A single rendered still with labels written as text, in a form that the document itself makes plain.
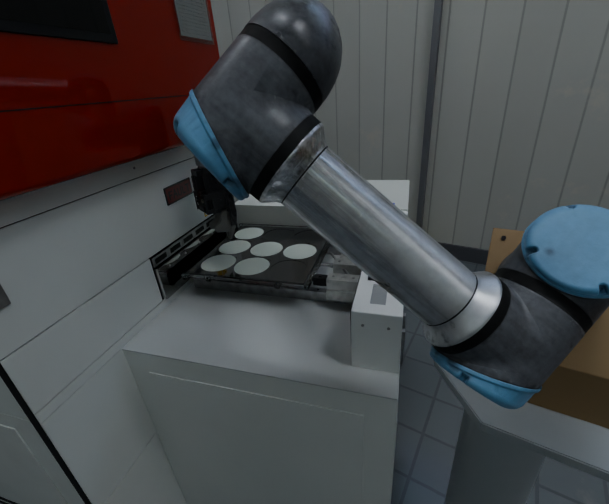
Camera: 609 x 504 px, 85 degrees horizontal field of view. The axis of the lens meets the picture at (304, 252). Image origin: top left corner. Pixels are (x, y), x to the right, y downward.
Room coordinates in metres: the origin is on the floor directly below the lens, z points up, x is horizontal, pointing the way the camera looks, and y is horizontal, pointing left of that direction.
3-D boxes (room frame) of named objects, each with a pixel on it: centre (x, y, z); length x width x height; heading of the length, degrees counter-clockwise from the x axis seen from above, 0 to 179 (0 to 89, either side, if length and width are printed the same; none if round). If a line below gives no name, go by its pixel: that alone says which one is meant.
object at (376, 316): (0.75, -0.21, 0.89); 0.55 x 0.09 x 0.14; 161
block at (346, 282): (0.71, -0.09, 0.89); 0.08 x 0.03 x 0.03; 71
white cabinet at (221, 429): (0.96, -0.01, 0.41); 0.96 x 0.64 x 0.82; 161
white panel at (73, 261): (0.81, 0.39, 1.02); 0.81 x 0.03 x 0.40; 161
